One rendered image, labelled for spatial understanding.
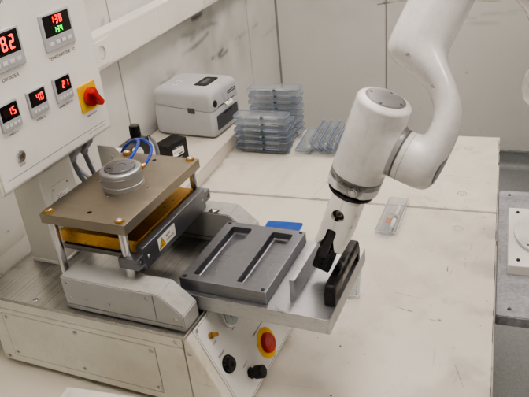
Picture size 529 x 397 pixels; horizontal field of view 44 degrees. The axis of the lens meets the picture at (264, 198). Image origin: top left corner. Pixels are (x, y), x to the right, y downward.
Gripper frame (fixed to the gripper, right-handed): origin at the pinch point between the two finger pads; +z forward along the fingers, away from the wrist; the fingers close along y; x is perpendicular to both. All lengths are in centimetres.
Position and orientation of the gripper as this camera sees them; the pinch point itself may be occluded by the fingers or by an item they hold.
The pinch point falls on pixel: (324, 258)
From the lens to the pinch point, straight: 113.1
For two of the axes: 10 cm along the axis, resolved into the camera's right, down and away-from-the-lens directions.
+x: -8.9, -4.0, 2.0
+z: -2.3, 7.9, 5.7
